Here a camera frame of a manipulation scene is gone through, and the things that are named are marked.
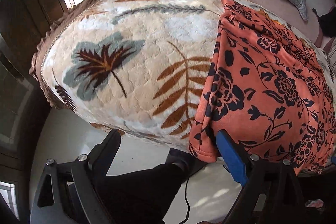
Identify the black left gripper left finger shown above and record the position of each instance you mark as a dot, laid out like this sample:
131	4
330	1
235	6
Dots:
65	189

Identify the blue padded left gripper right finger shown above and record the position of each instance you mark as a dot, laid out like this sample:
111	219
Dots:
270	191

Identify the orange black floral garment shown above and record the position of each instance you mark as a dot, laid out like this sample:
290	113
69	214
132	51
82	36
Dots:
267	91

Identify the black trouser leg and shoe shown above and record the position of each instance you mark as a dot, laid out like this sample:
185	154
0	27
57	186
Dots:
145	196

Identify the leaf pattern cream blanket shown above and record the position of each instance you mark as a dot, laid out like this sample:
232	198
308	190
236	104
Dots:
139	66

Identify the black garment on sofa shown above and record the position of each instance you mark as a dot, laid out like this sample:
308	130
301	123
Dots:
327	22

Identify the pink sofa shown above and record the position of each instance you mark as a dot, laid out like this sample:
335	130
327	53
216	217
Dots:
311	29

